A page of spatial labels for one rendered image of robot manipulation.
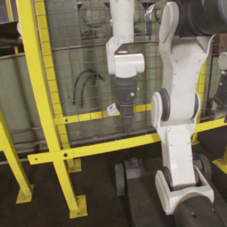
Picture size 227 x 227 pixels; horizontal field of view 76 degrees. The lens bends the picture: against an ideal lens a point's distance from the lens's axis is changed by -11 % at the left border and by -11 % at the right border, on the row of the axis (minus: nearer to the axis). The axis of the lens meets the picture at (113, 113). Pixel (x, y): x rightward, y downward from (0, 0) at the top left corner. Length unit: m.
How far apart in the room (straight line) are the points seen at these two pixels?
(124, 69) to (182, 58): 0.20
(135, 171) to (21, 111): 1.15
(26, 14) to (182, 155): 0.81
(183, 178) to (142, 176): 0.29
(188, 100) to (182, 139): 0.18
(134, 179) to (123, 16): 0.79
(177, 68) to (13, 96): 1.37
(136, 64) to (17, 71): 1.18
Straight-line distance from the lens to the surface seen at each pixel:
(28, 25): 0.67
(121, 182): 0.96
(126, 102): 0.60
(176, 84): 0.62
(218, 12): 0.39
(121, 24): 0.51
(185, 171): 0.76
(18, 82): 1.56
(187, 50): 0.62
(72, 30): 1.45
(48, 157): 0.80
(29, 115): 1.63
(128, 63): 0.54
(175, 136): 0.73
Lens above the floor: 0.86
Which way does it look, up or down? 23 degrees down
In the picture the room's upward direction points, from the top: 5 degrees counter-clockwise
